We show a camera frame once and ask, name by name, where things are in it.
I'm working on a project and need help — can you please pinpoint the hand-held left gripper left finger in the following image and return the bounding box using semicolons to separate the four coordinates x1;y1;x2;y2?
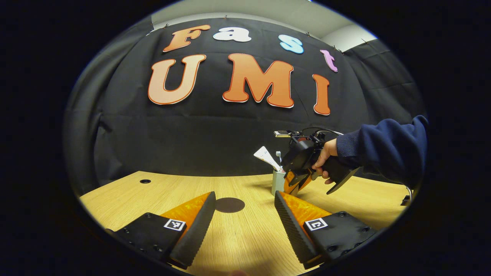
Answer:
105;191;216;270

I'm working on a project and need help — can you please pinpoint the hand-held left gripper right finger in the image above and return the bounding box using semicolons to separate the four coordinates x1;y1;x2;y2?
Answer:
274;191;378;269

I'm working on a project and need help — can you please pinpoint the blue cup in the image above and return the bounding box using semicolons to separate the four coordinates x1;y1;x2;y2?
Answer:
271;170;286;197

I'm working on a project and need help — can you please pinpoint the white toothpaste tube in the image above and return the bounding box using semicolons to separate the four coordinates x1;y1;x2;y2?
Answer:
254;146;285;173

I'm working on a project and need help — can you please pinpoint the dark round coaster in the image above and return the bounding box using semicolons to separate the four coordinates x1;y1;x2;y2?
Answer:
215;197;245;214

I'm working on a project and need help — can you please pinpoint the wooden desktop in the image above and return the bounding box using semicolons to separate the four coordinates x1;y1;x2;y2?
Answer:
79;171;413;276

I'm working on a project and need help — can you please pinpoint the black backdrop cloth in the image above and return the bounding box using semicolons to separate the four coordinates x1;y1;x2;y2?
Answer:
63;17;428;196

